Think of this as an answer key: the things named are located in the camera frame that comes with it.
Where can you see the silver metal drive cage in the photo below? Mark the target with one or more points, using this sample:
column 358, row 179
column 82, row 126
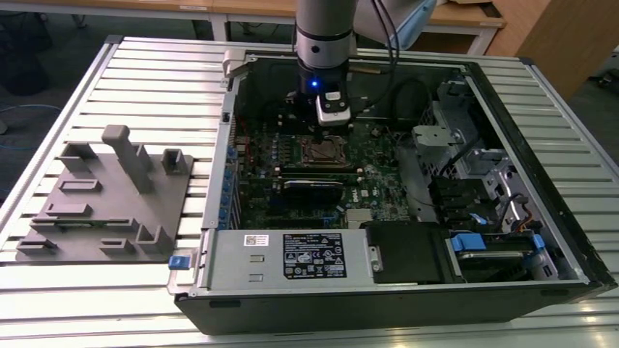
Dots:
column 436, row 139

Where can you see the blue disk carrier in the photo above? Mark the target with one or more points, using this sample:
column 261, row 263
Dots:
column 466, row 241

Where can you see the green motherboard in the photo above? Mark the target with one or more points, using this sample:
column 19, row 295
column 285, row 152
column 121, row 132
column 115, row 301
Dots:
column 382, row 185

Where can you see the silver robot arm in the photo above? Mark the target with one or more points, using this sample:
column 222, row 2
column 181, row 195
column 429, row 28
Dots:
column 325, row 32

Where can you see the grey parts rack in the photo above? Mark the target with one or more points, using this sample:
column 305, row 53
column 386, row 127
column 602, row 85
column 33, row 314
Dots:
column 111, row 217

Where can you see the CPU socket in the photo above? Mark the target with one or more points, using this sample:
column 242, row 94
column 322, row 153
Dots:
column 306, row 162

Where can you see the silver CPU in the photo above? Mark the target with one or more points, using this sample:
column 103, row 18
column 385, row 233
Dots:
column 323, row 152

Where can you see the small silver heatsink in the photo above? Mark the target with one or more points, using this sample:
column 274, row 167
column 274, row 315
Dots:
column 361, row 214

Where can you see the wooden cabinet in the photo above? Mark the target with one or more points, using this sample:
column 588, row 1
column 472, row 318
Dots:
column 570, row 36

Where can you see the black PC case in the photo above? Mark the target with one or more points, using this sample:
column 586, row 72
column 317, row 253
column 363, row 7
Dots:
column 338, row 311

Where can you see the blue case latch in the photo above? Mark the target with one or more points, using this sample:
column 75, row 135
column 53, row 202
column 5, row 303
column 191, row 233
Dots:
column 181, row 262

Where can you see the black RAM slot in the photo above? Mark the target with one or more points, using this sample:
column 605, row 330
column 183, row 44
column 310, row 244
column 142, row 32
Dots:
column 319, row 177
column 319, row 169

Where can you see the black office chair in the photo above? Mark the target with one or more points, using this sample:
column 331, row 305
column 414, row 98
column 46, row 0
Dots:
column 25, row 72

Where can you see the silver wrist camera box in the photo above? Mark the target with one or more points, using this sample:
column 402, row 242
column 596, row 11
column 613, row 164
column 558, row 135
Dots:
column 334, row 112

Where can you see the wooden desk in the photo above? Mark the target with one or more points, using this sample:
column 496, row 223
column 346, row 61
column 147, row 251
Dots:
column 121, row 2
column 465, row 18

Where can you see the black graphics card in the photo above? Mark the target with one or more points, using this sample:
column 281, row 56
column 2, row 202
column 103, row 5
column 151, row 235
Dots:
column 311, row 194

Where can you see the silver power supply unit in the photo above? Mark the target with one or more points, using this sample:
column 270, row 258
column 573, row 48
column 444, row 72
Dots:
column 233, row 268

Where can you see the black disk bay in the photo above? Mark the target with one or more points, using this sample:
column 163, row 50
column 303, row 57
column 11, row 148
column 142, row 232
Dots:
column 454, row 199

